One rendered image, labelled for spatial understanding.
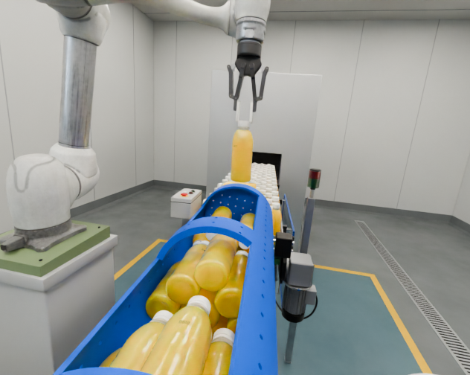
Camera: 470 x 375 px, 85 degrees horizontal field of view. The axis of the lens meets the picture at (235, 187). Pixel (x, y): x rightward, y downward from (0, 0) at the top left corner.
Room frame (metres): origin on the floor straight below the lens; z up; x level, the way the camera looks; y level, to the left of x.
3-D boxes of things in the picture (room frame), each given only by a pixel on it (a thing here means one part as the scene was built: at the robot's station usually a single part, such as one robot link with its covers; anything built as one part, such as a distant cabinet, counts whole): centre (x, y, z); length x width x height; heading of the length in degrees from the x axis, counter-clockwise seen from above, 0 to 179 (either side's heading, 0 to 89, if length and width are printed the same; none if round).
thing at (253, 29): (0.87, -0.01, 1.73); 0.09 x 0.09 x 0.06
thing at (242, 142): (0.87, -0.02, 1.36); 0.07 x 0.07 x 0.19
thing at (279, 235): (1.04, -0.23, 0.95); 0.10 x 0.07 x 0.10; 83
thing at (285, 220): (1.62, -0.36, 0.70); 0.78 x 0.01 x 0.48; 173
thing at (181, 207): (1.26, 0.24, 1.05); 0.20 x 0.10 x 0.10; 173
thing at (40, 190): (0.81, 0.64, 1.21); 0.18 x 0.16 x 0.22; 6
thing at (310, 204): (1.36, -0.42, 0.55); 0.04 x 0.04 x 1.10; 83
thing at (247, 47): (0.87, -0.01, 1.65); 0.08 x 0.07 x 0.09; 83
